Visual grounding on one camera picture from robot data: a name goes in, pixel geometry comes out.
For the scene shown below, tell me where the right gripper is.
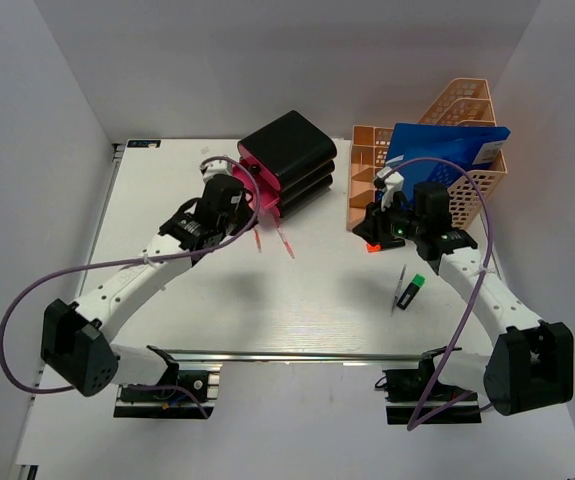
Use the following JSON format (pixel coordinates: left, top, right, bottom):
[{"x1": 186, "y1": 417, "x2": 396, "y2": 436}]
[{"x1": 353, "y1": 190, "x2": 425, "y2": 246}]

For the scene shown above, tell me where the long red pen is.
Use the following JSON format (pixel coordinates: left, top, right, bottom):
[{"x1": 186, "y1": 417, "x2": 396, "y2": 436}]
[{"x1": 253, "y1": 228, "x2": 262, "y2": 253}]

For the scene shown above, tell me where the dark clear pen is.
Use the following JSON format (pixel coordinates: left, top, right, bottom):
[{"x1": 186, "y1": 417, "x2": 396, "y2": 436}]
[{"x1": 390, "y1": 263, "x2": 407, "y2": 317}]

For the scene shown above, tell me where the short red pen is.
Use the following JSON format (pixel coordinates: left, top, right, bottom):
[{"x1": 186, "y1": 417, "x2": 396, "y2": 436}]
[{"x1": 275, "y1": 222, "x2": 296, "y2": 260}]

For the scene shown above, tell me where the black pink drawer organizer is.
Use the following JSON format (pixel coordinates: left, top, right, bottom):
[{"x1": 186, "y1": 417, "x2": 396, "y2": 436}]
[{"x1": 237, "y1": 110, "x2": 337, "y2": 218}]

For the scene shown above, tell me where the blue plastic folder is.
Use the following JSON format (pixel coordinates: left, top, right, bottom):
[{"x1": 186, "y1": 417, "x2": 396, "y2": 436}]
[{"x1": 385, "y1": 123, "x2": 511, "y2": 199}]

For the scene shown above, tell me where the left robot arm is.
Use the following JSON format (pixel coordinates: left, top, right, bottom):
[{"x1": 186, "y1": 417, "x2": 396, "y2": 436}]
[{"x1": 41, "y1": 174, "x2": 253, "y2": 399}]

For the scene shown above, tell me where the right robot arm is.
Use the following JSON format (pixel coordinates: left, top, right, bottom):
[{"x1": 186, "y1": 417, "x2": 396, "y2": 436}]
[{"x1": 353, "y1": 179, "x2": 574, "y2": 416}]

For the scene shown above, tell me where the orange highlighter marker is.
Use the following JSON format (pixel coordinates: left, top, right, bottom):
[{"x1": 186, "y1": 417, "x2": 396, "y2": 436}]
[{"x1": 366, "y1": 243, "x2": 381, "y2": 253}]

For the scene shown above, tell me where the green highlighter marker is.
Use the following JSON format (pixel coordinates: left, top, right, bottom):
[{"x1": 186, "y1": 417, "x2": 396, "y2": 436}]
[{"x1": 397, "y1": 274, "x2": 425, "y2": 310}]

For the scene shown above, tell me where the black label sticker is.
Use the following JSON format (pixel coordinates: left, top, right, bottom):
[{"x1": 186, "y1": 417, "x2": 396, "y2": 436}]
[{"x1": 126, "y1": 139, "x2": 161, "y2": 149}]

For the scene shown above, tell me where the peach file rack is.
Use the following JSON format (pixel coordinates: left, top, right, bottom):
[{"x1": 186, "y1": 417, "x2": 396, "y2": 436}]
[{"x1": 346, "y1": 78, "x2": 507, "y2": 230}]

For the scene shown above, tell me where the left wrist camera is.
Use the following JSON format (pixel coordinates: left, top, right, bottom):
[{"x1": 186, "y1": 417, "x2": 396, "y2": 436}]
[{"x1": 200, "y1": 159, "x2": 230, "y2": 184}]

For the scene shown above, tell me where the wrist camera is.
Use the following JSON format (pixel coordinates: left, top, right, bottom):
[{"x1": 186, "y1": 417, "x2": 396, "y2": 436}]
[
  {"x1": 200, "y1": 159, "x2": 230, "y2": 184},
  {"x1": 373, "y1": 166, "x2": 404, "y2": 211}
]

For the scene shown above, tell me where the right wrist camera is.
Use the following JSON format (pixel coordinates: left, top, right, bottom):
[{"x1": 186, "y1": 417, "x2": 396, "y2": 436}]
[{"x1": 373, "y1": 166, "x2": 404, "y2": 211}]

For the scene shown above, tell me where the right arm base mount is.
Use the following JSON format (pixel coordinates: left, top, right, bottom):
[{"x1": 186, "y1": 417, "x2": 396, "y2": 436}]
[{"x1": 374, "y1": 347, "x2": 482, "y2": 425}]

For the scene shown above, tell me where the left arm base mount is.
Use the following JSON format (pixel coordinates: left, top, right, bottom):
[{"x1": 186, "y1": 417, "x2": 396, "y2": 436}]
[{"x1": 113, "y1": 350, "x2": 222, "y2": 420}]

